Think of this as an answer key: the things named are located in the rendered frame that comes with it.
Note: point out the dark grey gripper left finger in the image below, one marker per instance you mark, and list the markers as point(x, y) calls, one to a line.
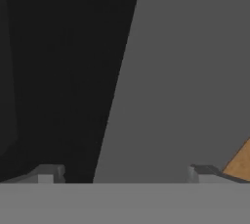
point(45, 172)

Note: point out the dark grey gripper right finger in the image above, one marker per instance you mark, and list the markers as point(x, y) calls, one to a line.
point(205, 175)

